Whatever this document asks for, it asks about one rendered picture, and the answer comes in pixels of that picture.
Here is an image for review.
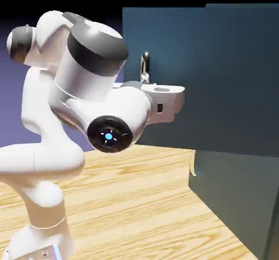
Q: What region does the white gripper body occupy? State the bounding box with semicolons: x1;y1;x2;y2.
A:
141;82;186;115

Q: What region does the tall teal cabinet door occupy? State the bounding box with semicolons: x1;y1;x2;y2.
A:
122;7;207;151

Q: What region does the dark teal cabinet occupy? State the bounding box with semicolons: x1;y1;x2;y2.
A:
122;2;279;260

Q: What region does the short teal cabinet door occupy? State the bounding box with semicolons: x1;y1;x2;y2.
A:
188;149;275;260

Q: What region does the curved shiny metal handle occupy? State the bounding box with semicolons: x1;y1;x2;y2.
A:
139;51;151;84

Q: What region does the pale curved door handle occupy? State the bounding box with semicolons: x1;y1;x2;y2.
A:
189;150;197;177

